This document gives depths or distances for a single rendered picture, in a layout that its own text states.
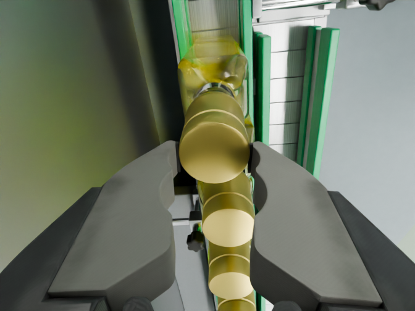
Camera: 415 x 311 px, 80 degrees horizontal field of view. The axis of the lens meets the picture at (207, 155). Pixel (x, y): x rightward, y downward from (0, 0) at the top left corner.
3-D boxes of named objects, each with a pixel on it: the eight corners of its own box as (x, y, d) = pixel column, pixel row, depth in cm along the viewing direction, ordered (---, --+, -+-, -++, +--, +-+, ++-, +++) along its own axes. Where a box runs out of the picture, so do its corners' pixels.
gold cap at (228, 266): (206, 226, 21) (204, 273, 17) (248, 223, 21) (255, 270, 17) (210, 253, 23) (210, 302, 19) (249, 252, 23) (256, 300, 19)
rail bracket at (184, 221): (171, 186, 49) (157, 239, 38) (205, 183, 49) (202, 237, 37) (175, 201, 51) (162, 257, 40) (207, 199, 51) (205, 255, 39)
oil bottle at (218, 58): (194, 37, 36) (170, 66, 17) (233, 33, 35) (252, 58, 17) (198, 78, 38) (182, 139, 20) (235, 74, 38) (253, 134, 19)
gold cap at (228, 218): (201, 168, 18) (197, 208, 14) (249, 165, 18) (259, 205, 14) (205, 205, 20) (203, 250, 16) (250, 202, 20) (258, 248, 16)
